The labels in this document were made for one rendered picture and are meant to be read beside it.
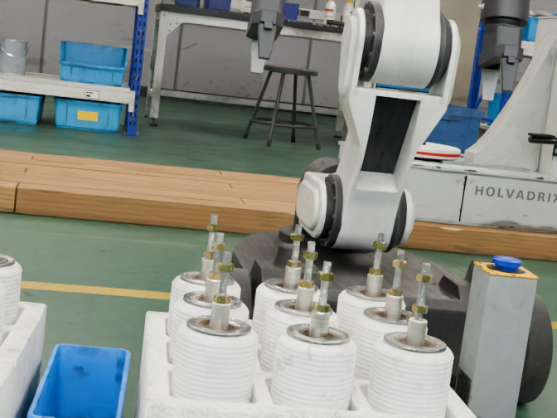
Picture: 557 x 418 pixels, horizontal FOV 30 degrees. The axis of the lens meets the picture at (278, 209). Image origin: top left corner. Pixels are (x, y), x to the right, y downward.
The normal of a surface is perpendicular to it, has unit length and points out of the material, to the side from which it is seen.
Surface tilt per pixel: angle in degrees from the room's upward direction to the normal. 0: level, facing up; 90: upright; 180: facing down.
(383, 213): 106
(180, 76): 90
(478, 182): 90
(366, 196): 120
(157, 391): 0
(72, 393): 88
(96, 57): 86
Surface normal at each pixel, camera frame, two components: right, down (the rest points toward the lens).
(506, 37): 0.13, -0.04
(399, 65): 0.07, 0.66
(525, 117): 0.16, 0.17
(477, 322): -0.98, -0.10
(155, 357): 0.12, -0.98
